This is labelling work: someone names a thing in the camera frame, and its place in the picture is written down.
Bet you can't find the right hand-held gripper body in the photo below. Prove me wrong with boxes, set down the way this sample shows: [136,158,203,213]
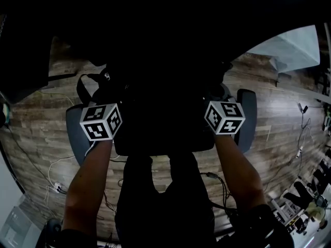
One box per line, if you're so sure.
[203,83,246,136]

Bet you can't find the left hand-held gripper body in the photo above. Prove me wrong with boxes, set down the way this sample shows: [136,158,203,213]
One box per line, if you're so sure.
[79,101,123,142]

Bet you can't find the black mesh office chair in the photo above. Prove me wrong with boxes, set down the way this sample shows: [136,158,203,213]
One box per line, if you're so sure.
[66,22,258,165]

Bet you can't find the black bag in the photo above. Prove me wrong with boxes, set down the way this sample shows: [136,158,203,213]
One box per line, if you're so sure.
[76,58,233,141]

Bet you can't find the person's right forearm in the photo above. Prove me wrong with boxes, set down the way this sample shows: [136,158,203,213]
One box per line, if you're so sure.
[213,134,267,217]

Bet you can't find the person's left forearm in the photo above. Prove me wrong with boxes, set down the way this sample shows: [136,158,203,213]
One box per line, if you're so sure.
[62,137,114,233]

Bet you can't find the table with pale blue cloth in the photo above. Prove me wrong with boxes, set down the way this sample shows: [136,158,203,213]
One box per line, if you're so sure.
[247,24,322,75]

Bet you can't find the person's black clothing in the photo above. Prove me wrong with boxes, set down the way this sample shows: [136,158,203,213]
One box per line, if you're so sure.
[36,152,296,248]

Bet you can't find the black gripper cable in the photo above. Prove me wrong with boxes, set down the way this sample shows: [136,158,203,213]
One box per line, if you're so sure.
[200,172,239,214]

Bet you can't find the black floor cable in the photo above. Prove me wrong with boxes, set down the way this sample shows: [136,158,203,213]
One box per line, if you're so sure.
[263,101,315,191]

